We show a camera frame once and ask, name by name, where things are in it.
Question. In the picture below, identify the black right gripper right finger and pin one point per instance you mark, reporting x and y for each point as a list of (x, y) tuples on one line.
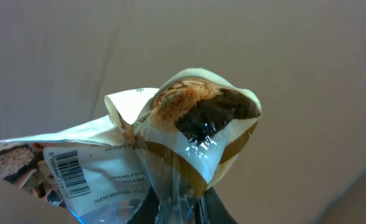
[(211, 210)]

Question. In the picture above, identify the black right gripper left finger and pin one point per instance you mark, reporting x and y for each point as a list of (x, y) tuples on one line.
[(147, 210)]

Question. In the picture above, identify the brown cookie bag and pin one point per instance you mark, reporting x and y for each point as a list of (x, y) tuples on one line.
[(180, 139)]

